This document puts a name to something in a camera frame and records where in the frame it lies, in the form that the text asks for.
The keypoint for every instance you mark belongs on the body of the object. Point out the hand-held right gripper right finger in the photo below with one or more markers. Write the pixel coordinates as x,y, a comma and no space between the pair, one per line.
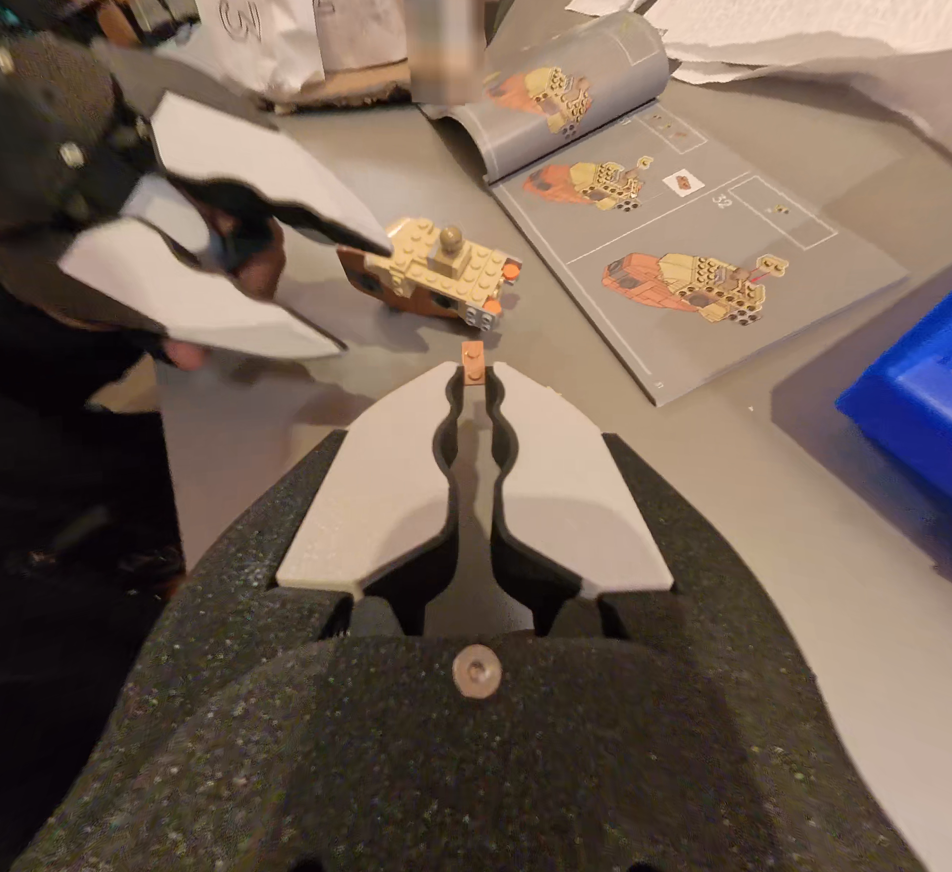
580,507

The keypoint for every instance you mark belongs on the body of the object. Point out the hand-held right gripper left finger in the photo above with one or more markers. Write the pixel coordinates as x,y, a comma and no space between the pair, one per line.
372,500

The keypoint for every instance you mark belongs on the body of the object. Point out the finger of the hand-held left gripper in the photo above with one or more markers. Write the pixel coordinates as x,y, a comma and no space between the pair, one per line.
253,158
186,299

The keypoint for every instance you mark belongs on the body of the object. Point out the small orange plate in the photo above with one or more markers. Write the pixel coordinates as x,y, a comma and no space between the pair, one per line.
474,366

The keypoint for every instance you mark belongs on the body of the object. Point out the grey brick instruction booklet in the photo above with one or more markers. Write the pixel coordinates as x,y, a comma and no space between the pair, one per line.
669,336

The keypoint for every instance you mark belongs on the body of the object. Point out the tan and brown brick model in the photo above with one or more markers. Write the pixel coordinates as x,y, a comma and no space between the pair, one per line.
431,270

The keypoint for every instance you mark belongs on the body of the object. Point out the blue plastic bin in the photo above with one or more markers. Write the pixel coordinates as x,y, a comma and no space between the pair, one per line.
907,396

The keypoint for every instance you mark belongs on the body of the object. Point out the grey desk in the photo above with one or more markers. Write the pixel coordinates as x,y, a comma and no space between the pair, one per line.
744,485

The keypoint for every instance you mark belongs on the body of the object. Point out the person's left hand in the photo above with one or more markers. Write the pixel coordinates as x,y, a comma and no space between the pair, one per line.
260,277

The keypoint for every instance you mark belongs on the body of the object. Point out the brown cardboard sheet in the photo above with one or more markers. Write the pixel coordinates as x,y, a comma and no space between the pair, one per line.
349,90

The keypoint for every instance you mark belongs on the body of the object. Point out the dark cloth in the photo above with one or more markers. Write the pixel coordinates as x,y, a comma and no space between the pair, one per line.
74,478

